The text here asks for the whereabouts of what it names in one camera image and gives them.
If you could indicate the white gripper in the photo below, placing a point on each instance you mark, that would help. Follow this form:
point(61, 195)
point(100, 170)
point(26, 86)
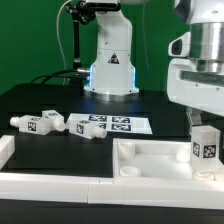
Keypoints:
point(197, 90)

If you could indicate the white square tabletop part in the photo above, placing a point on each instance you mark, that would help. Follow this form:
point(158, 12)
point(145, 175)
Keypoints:
point(160, 162)

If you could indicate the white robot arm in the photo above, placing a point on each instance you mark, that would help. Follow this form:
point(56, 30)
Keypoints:
point(112, 74)

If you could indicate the paper sheet with tags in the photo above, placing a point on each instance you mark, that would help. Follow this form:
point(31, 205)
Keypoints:
point(112, 123)

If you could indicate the white left fence bar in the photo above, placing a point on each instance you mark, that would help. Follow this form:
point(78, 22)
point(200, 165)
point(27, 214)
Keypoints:
point(7, 148)

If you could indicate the white fence bar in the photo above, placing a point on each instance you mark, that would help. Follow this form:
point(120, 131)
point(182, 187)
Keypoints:
point(7, 148)
point(124, 191)

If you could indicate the white front fence bar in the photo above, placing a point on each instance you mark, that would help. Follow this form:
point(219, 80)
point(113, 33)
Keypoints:
point(124, 191)

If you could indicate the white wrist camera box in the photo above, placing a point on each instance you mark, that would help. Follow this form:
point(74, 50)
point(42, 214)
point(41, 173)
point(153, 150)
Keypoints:
point(180, 47)

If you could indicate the black camera stand pole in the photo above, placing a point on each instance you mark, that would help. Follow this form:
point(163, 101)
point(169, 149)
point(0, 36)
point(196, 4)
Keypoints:
point(81, 14)

